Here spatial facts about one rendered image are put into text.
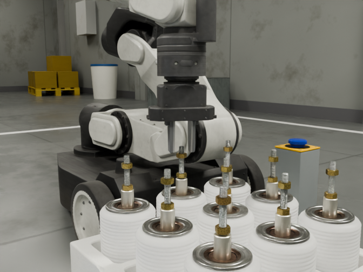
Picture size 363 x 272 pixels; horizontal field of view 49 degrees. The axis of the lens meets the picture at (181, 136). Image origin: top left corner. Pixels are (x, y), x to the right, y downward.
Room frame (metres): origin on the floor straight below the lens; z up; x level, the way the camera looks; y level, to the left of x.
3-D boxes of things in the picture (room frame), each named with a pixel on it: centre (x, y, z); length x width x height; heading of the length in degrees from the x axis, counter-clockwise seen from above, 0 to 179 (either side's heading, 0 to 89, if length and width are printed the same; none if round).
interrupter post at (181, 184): (0.73, 0.00, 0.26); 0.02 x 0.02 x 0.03
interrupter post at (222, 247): (0.47, -0.05, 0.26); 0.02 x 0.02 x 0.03
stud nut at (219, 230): (0.47, -0.05, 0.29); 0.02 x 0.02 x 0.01; 42
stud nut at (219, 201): (0.47, -0.05, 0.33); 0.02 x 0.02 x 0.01; 42
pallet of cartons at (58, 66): (7.95, 2.54, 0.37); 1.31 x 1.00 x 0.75; 38
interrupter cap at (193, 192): (0.73, 0.00, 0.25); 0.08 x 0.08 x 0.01
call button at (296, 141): (0.87, -0.26, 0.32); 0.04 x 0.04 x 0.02
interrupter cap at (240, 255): (0.47, -0.05, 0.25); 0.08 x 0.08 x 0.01
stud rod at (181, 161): (0.73, 0.00, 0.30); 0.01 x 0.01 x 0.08
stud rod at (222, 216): (0.47, -0.05, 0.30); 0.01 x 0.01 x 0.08
